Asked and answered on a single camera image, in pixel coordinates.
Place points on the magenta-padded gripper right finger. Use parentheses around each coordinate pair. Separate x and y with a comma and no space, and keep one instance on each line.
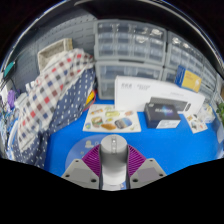
(148,170)

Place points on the woven wicker basket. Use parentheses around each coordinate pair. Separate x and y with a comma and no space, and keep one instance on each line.
(53,51)

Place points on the navy polka dot cloth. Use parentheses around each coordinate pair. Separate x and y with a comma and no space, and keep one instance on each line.
(66,113)

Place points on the food sticker sheet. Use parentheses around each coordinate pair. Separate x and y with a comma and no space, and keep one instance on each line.
(111,118)

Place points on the yellow and blue box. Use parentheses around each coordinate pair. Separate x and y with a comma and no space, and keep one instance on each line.
(190,79)

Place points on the grey computer mouse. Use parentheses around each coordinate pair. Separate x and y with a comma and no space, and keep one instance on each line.
(113,163)

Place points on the yellow plastic object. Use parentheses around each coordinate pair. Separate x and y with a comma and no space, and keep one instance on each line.
(90,97)

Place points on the small dark blue box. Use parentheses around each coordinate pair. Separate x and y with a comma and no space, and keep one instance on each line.
(161,115)

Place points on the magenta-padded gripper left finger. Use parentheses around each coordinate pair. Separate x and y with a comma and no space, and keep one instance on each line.
(80,171)

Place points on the white keyboard packaging box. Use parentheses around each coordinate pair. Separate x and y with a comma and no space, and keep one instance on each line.
(133,91)

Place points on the white disposable glove box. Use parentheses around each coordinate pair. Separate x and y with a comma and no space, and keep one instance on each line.
(210,113)

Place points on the red blue checkered cloth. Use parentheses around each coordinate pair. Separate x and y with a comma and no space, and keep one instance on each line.
(50,90)

